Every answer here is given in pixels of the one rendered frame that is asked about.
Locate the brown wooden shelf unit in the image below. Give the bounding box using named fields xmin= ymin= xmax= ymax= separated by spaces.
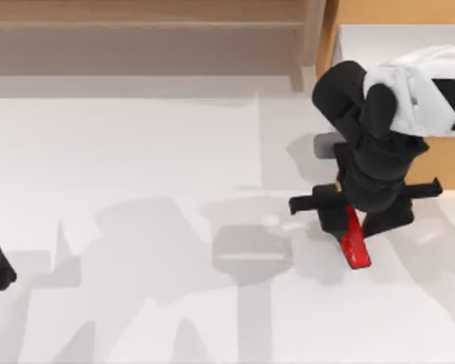
xmin=0 ymin=0 xmax=321 ymax=93

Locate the orange wooden cabinet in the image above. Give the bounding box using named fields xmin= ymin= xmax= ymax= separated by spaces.
xmin=313 ymin=0 xmax=455 ymax=192

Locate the red stapler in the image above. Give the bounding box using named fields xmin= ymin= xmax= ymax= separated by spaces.
xmin=334 ymin=171 xmax=372 ymax=271

